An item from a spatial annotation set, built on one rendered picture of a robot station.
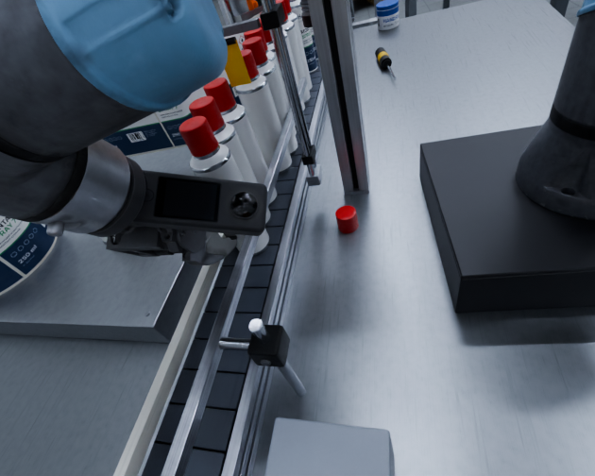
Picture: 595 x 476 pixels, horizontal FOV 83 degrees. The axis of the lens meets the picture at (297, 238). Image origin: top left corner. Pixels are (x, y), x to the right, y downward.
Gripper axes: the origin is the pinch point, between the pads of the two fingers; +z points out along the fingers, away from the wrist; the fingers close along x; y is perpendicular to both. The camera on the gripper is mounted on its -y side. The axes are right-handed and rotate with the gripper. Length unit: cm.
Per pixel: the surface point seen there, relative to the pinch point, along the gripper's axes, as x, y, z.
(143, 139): -25.5, 29.6, 12.7
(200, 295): 7.5, 3.9, -1.4
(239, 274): 5.4, -3.9, -6.3
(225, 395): 18.4, -2.0, -4.3
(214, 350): 13.0, -4.0, -10.6
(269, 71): -28.6, -2.1, 4.3
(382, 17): -84, -19, 56
